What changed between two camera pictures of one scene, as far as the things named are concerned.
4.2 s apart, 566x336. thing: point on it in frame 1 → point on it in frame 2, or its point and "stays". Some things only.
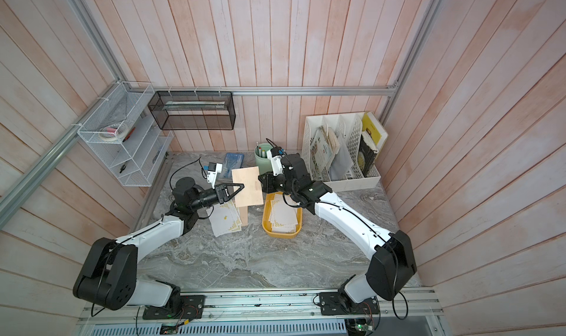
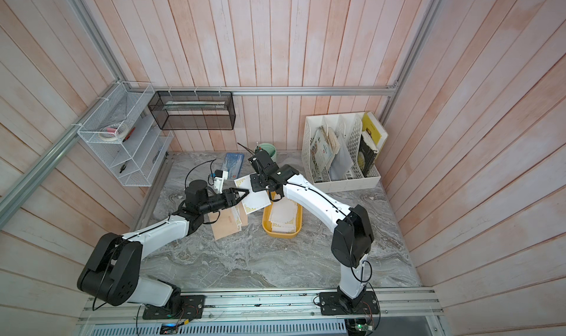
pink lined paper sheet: [243, 211] stays
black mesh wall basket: [194, 110] stays
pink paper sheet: [252, 192] → [226, 224]
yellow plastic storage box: [267, 214] stays
